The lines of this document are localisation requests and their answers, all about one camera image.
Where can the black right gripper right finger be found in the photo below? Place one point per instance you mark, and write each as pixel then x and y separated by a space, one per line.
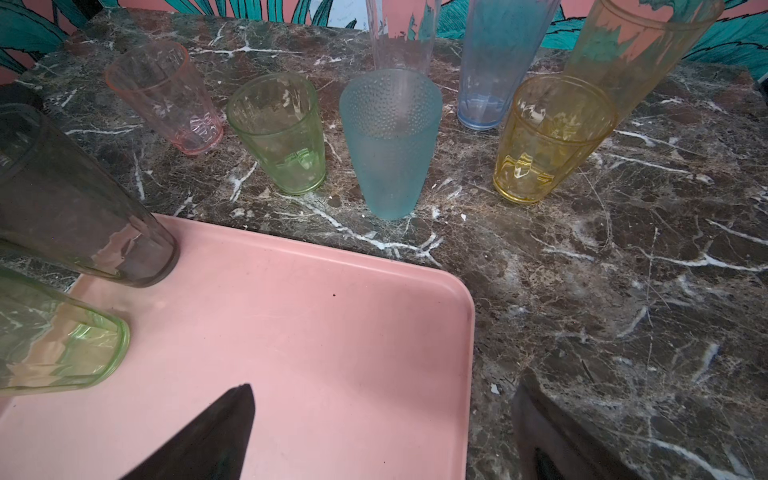
pixel 552 445

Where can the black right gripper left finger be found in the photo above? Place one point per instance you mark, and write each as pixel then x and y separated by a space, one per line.
pixel 212 446

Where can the tall green glass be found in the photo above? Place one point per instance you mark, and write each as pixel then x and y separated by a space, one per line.
pixel 52 342

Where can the tall smoky grey glass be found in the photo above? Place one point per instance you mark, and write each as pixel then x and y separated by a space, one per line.
pixel 60 205

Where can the tall clear glass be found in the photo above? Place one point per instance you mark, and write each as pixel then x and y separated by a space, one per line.
pixel 403 33

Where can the pink plastic tray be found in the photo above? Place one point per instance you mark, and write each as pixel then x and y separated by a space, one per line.
pixel 360 366

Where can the short yellow glass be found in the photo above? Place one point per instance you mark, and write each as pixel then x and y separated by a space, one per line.
pixel 556 122

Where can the short green glass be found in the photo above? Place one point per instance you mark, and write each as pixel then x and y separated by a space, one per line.
pixel 277 117

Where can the frosted teal cup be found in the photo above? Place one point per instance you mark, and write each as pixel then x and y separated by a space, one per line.
pixel 391 119

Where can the short pink glass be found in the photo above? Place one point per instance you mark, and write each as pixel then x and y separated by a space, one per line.
pixel 160 83

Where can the tall yellow glass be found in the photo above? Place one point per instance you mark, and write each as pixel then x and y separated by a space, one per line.
pixel 625 48

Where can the tall blue glass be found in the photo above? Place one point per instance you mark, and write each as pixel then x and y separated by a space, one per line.
pixel 499 45

